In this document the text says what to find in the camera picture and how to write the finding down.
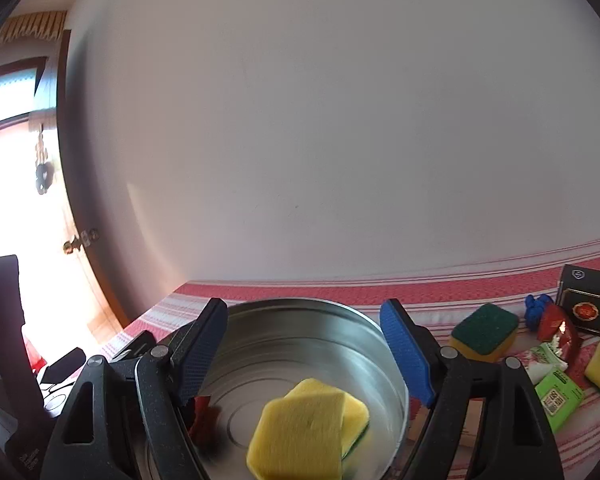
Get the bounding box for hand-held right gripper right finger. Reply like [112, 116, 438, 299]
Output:
[379, 298, 566, 480]

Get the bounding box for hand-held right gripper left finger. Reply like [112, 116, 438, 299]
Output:
[40, 297, 228, 480]

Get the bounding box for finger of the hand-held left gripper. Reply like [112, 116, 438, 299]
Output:
[41, 347, 87, 384]
[109, 331, 157, 362]

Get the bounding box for red snack packet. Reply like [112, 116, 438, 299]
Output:
[187, 395, 222, 445]
[555, 316, 582, 365]
[537, 303, 567, 343]

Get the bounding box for green and yellow sponge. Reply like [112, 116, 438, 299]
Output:
[450, 302, 521, 363]

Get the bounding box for round metal cookie tin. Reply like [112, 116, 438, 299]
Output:
[130, 297, 411, 480]

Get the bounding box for white and green packet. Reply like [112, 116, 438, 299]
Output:
[522, 342, 570, 385]

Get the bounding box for bright green packet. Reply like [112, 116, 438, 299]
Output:
[534, 369, 587, 436]

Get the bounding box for red striped tablecloth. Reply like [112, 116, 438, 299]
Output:
[87, 235, 600, 480]

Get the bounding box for blue scrunchie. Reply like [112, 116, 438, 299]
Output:
[524, 292, 555, 331]

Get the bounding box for hanging door ornament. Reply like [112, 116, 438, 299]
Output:
[33, 124, 56, 197]

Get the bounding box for wooden door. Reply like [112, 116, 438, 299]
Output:
[0, 29, 131, 346]

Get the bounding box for black cardboard box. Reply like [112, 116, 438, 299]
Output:
[555, 263, 600, 336]

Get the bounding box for yellow curtain valance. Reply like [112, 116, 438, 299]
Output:
[0, 10, 69, 52]

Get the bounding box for metal door handle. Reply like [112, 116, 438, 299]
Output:
[63, 228, 101, 256]

